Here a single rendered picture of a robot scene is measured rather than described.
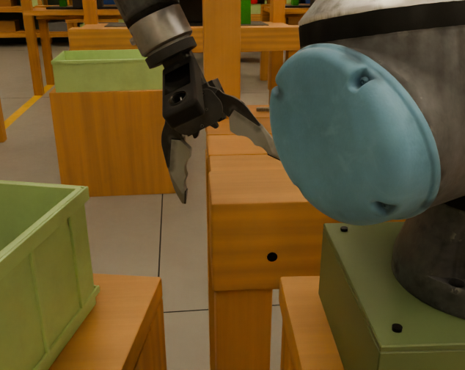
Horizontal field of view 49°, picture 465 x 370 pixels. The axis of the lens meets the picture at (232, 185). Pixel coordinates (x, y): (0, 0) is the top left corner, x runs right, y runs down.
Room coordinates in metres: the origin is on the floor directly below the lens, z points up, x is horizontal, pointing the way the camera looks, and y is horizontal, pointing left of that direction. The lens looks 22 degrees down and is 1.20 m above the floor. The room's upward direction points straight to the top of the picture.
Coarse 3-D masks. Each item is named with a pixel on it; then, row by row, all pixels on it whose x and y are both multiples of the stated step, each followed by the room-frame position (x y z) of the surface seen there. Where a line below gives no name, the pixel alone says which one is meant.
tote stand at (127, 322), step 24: (120, 288) 0.63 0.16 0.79; (144, 288) 0.63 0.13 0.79; (96, 312) 0.57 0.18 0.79; (120, 312) 0.57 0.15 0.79; (144, 312) 0.57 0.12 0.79; (72, 336) 0.52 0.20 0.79; (96, 336) 0.52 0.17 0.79; (120, 336) 0.52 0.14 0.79; (144, 336) 0.56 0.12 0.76; (72, 360) 0.48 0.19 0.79; (96, 360) 0.48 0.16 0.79; (120, 360) 0.48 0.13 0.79; (144, 360) 0.55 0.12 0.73
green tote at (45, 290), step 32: (0, 192) 0.61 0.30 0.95; (32, 192) 0.60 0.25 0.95; (64, 192) 0.59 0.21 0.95; (0, 224) 0.61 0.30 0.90; (32, 224) 0.60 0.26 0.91; (64, 224) 0.54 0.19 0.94; (0, 256) 0.42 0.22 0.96; (32, 256) 0.46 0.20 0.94; (64, 256) 0.53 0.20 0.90; (0, 288) 0.41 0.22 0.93; (32, 288) 0.46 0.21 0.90; (64, 288) 0.52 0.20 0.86; (96, 288) 0.59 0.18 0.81; (0, 320) 0.40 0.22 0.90; (32, 320) 0.45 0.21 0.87; (64, 320) 0.51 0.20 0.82; (0, 352) 0.39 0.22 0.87; (32, 352) 0.44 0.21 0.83
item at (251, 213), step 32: (224, 192) 0.72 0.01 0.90; (256, 192) 0.72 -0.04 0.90; (288, 192) 0.72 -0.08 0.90; (224, 224) 0.68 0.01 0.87; (256, 224) 0.68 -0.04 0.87; (288, 224) 0.68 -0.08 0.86; (320, 224) 0.69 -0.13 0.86; (224, 256) 0.68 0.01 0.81; (256, 256) 0.68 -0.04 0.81; (288, 256) 0.68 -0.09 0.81; (320, 256) 0.69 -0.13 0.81; (224, 288) 0.68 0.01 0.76; (256, 288) 0.68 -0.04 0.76
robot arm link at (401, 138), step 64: (320, 0) 0.34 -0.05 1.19; (384, 0) 0.30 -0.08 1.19; (448, 0) 0.30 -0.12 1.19; (320, 64) 0.30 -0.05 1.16; (384, 64) 0.29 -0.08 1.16; (448, 64) 0.29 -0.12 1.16; (320, 128) 0.30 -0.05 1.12; (384, 128) 0.26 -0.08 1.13; (448, 128) 0.28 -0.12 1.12; (320, 192) 0.31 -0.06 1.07; (384, 192) 0.27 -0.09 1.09; (448, 192) 0.29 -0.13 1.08
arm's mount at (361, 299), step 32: (384, 224) 0.52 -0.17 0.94; (352, 256) 0.45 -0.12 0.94; (384, 256) 0.45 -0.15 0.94; (320, 288) 0.52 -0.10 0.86; (352, 288) 0.40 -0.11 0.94; (384, 288) 0.39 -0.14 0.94; (352, 320) 0.39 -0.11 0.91; (384, 320) 0.35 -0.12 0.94; (416, 320) 0.35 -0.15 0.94; (448, 320) 0.35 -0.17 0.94; (352, 352) 0.38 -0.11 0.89; (384, 352) 0.31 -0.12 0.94; (416, 352) 0.32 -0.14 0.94; (448, 352) 0.32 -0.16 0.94
